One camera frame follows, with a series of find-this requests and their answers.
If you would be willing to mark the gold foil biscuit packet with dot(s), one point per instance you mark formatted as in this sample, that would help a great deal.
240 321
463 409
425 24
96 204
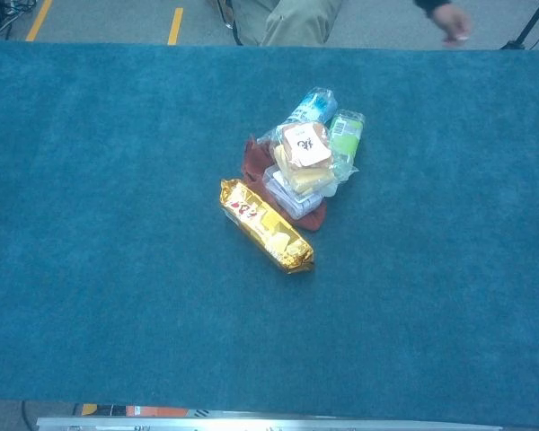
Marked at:
265 226

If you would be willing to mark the clear plastic box purple label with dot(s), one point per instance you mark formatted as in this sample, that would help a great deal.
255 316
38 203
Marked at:
289 202

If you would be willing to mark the brown cloth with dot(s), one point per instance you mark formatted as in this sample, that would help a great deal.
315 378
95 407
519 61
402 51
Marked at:
253 164

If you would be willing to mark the bagged bread with white label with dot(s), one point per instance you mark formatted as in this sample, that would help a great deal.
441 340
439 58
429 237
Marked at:
303 152

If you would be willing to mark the green-label clear water bottle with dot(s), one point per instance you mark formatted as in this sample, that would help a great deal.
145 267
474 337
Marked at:
347 139

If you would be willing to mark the blue-label clear water bottle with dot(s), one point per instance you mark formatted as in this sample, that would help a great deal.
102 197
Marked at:
312 105

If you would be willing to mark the teal table carpet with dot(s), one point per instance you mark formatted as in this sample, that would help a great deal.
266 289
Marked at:
117 224

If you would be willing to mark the bystander's khaki trousers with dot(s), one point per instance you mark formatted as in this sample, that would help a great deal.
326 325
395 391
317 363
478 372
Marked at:
292 22

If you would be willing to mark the orange base part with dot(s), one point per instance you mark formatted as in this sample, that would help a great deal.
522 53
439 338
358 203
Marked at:
152 410

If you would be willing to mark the bystander's dark-sleeved arm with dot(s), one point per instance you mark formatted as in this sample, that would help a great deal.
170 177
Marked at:
451 22

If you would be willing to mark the black tripod stand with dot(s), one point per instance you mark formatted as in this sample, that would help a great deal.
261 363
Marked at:
527 27

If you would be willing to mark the aluminium rail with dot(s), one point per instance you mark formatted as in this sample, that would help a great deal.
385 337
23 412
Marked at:
251 424

